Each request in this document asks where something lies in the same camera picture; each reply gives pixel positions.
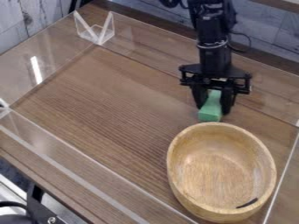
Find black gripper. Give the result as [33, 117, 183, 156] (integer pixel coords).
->
[179, 45, 251, 115]

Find green stick block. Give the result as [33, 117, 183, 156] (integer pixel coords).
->
[199, 90, 222, 122]

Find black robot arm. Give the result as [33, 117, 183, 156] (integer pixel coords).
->
[159, 0, 251, 115]

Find wooden bowl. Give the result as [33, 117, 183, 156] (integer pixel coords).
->
[166, 122, 276, 223]

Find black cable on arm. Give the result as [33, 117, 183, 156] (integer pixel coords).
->
[227, 31, 252, 54]

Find clear acrylic enclosure wall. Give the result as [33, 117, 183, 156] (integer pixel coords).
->
[0, 5, 299, 224]

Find clear acrylic corner bracket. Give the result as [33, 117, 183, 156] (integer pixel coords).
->
[73, 10, 115, 46]

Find black table leg frame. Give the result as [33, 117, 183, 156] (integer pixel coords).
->
[0, 184, 68, 224]

